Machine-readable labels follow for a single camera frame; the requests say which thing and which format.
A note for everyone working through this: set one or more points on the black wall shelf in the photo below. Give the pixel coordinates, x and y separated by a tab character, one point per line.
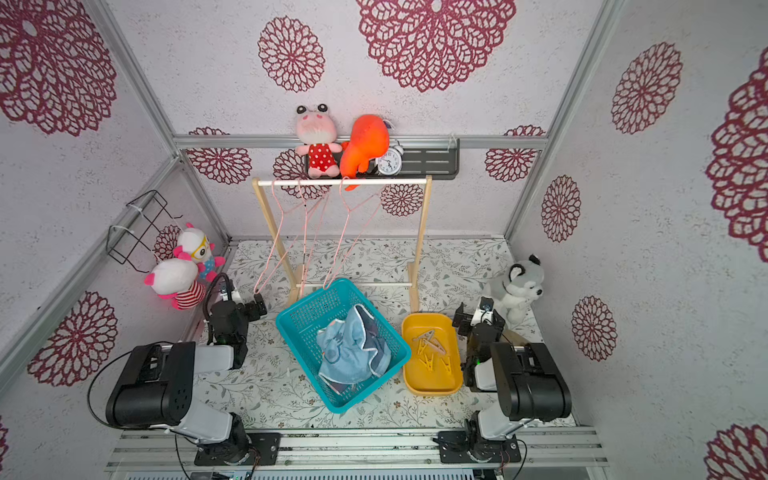
441	164

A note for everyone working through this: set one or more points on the white pink plush toy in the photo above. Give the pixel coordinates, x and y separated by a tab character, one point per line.
176	280

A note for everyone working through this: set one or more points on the blue bear towel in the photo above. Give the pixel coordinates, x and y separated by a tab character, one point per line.
353	350

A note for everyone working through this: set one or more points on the beige clothespin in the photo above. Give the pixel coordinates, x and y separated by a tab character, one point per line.
436	346

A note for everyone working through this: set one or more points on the plush with yellow glasses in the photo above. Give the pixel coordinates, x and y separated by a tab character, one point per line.
193	245

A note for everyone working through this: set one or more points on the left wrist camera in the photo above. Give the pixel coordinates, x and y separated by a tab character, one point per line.
230	294

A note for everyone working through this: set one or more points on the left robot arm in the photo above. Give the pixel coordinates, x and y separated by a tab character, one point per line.
155	389

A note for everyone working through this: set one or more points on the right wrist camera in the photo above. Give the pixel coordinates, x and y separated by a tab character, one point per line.
484	312

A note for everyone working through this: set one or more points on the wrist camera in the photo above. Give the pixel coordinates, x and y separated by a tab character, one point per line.
230	294
484	312

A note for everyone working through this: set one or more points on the white alarm clock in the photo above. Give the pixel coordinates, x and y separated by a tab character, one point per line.
391	163

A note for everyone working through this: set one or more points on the orange red plush toy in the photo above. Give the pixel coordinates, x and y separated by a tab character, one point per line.
369	139

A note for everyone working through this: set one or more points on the teal plastic basket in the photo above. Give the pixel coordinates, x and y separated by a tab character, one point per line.
299	324

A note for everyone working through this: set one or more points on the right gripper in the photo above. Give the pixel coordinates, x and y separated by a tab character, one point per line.
466	320

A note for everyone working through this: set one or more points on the black wire wall basket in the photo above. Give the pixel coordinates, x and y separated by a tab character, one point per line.
149	235

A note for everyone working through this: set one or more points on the grey white husky plush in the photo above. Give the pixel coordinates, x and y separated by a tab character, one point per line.
513	292

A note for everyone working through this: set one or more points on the grey clothespin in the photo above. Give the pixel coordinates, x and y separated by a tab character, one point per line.
425	338

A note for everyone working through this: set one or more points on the pink frog plush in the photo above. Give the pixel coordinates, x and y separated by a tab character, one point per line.
317	133

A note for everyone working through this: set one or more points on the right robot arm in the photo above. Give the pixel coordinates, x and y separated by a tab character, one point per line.
526	380

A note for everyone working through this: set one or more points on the yellow plastic tray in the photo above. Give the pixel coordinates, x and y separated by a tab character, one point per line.
435	366

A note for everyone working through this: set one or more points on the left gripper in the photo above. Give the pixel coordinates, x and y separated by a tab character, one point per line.
255	313

